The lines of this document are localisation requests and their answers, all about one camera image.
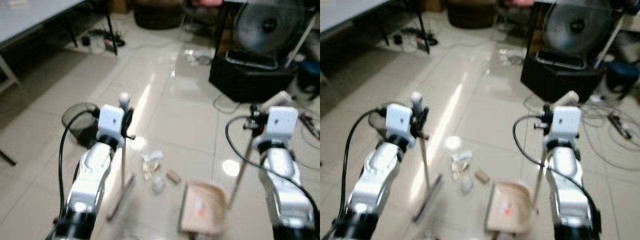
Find long-handled broom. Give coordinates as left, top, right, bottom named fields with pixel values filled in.
left=409, top=91, right=445, bottom=224
left=106, top=92, right=137, bottom=222

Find beige long-handled dustpan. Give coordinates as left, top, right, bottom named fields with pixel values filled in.
left=178, top=90, right=294, bottom=237
left=484, top=90, right=580, bottom=236

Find black tool on floor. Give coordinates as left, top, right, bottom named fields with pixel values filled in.
left=607, top=113, right=635, bottom=142
left=299, top=113, right=321, bottom=142

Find large round floor fan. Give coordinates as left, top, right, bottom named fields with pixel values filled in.
left=542, top=1, right=615, bottom=57
left=233, top=1, right=307, bottom=57

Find black box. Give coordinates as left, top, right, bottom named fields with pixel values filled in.
left=520, top=49, right=607, bottom=104
left=208, top=49, right=297, bottom=104

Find beige paper scrap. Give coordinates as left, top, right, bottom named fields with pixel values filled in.
left=142, top=161, right=162, bottom=181
left=451, top=161, right=471, bottom=181

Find clear plastic wrapper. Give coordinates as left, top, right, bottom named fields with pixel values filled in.
left=499, top=47, right=527, bottom=67
left=186, top=47, right=215, bottom=67

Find blue stool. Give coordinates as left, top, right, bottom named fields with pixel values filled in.
left=298, top=60, right=321, bottom=97
left=606, top=60, right=640, bottom=97

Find black power strip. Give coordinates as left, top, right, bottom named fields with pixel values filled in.
left=406, top=28, right=440, bottom=51
left=93, top=29, right=127, bottom=51

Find white leaning pole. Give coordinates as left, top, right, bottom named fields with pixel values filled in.
left=592, top=14, right=627, bottom=69
left=284, top=15, right=319, bottom=69

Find dark round basket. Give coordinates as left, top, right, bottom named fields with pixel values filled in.
left=132, top=0, right=184, bottom=30
left=446, top=0, right=499, bottom=30

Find pink chair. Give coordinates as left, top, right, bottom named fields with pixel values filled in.
left=181, top=0, right=227, bottom=31
left=497, top=0, right=537, bottom=28

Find grey table with black legs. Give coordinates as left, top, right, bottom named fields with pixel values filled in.
left=0, top=0, right=119, bottom=56
left=320, top=0, right=432, bottom=55

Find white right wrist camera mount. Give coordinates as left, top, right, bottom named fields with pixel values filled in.
left=264, top=106, right=300, bottom=144
left=549, top=105, right=583, bottom=146

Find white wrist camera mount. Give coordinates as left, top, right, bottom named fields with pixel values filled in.
left=549, top=105, right=583, bottom=146
left=96, top=104, right=125, bottom=144
left=264, top=106, right=300, bottom=144
left=385, top=103, right=415, bottom=147

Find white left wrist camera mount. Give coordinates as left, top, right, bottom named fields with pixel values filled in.
left=385, top=103, right=415, bottom=147
left=96, top=104, right=125, bottom=144

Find thin floor cable loops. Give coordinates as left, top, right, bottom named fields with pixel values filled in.
left=523, top=91, right=640, bottom=172
left=212, top=91, right=253, bottom=115

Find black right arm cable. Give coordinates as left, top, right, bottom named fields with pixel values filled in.
left=512, top=114, right=604, bottom=236
left=224, top=115, right=321, bottom=236

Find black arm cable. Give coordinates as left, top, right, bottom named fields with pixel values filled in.
left=46, top=109, right=101, bottom=240
left=512, top=114, right=604, bottom=236
left=224, top=115, right=321, bottom=236
left=321, top=107, right=389, bottom=240

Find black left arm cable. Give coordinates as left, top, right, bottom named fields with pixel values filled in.
left=46, top=109, right=101, bottom=240
left=321, top=107, right=389, bottom=240

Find white furniture frame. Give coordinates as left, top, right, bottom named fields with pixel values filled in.
left=0, top=54, right=22, bottom=95

